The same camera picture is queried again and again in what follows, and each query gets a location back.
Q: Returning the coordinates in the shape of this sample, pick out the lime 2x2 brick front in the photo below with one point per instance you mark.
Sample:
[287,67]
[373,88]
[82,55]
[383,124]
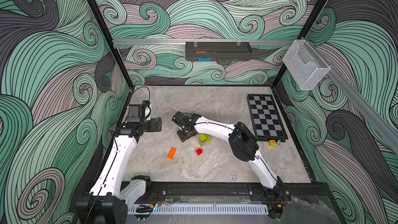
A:
[203,138]

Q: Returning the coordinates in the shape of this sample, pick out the checkerboard mat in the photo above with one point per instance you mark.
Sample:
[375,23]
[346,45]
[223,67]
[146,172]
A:
[265,118]

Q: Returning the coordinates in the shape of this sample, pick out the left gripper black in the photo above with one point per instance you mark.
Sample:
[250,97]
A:
[152,122]

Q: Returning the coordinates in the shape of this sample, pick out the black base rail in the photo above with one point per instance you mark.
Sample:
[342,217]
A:
[171,192]

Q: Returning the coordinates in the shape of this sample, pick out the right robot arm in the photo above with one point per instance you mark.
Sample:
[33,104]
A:
[243,145]

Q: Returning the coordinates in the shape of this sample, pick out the aluminium wall rail right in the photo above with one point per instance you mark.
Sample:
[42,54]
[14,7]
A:
[342,73]

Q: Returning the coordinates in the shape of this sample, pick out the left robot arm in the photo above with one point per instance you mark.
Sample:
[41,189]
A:
[107,202]

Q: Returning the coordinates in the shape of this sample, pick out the aluminium wall rail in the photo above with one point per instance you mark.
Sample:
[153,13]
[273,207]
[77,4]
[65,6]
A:
[342,73]
[156,41]

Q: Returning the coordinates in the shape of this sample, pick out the yellow numbered tag block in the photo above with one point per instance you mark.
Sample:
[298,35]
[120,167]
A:
[272,143]

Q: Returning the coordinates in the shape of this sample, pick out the black wall tray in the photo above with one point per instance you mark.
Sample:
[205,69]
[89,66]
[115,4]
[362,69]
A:
[218,52]

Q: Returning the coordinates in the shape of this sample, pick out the red brick left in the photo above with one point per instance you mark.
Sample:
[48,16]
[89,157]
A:
[199,151]

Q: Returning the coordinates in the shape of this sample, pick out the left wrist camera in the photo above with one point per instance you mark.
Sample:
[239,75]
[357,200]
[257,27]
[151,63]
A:
[147,108]

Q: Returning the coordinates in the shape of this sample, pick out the large lime 2x4 brick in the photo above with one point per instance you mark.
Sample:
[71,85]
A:
[208,141]

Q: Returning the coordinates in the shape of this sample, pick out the orange 2x4 brick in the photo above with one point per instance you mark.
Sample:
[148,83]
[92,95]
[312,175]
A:
[172,153]

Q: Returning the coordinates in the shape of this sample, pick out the clear plastic wall bin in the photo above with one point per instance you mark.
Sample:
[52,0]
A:
[305,64]

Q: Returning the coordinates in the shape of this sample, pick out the aluminium wall rail back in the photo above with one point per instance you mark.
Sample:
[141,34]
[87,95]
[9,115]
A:
[156,41]

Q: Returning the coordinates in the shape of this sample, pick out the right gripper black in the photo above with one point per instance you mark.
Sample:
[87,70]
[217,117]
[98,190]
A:
[183,135]

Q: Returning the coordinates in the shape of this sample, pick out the white slotted cable duct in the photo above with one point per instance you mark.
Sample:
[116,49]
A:
[211,209]

